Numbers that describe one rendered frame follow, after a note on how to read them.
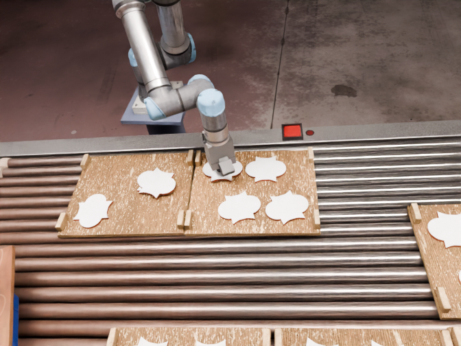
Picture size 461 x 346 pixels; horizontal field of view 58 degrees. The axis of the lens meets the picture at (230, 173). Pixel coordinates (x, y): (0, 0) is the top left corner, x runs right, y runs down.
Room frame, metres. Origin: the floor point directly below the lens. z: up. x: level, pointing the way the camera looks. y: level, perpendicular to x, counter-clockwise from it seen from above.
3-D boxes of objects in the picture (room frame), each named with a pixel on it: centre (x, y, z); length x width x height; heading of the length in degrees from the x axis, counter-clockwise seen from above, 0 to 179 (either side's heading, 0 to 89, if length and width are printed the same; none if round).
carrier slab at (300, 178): (0.89, -0.06, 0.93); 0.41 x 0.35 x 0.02; 80
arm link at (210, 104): (0.99, 0.03, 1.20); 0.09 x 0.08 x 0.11; 12
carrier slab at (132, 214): (0.96, 0.34, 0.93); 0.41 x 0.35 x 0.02; 81
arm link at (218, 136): (0.98, 0.03, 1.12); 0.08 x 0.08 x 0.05
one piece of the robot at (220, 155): (0.96, 0.02, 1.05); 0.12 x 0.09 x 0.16; 15
